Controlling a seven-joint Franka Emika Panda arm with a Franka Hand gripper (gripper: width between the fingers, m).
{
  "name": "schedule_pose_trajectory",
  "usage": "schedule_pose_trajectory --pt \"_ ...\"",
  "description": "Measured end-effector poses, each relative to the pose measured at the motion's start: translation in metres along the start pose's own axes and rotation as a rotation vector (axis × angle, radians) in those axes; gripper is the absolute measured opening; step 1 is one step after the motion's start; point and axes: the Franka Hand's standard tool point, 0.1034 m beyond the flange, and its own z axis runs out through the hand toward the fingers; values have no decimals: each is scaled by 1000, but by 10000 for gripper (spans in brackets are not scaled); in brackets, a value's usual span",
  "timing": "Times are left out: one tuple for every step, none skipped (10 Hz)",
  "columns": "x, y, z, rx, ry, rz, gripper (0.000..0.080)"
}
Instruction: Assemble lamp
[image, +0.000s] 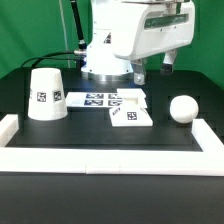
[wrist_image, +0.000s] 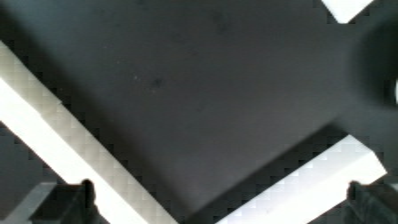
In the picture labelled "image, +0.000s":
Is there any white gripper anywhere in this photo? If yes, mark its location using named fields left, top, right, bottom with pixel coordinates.
left=112, top=0, right=195, bottom=85

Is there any white lamp base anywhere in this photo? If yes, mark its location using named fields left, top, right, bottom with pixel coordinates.
left=109, top=88, right=153, bottom=127

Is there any white lamp bulb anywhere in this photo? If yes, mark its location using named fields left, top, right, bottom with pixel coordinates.
left=170, top=95, right=199, bottom=124

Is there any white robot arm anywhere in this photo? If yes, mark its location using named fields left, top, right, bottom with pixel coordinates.
left=81, top=0, right=195, bottom=85

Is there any white lamp shade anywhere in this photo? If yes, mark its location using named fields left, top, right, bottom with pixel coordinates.
left=28, top=68, right=68, bottom=121

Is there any white marker sheet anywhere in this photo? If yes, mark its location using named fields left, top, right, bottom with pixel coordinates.
left=66, top=92, right=123, bottom=108

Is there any black cable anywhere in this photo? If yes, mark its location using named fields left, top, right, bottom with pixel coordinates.
left=20, top=0, right=88, bottom=69

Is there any thin grey cable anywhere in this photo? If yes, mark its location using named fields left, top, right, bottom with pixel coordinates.
left=58, top=0, right=72, bottom=69

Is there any white U-shaped border frame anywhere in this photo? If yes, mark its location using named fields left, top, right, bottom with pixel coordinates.
left=0, top=114, right=224, bottom=176

